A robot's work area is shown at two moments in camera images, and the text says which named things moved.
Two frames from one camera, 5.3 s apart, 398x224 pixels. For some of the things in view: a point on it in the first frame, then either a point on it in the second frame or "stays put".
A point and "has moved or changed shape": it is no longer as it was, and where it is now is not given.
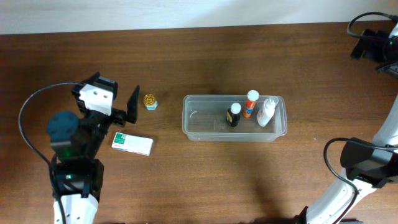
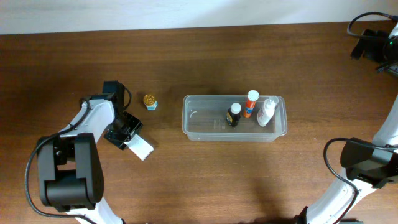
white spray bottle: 267,110 stays put
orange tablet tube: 252,96 stays put
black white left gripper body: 117,116 to 122,129
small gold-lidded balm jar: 150,102 stays put
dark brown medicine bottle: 234,114 stays put
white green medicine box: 128,143 has moved or changed shape
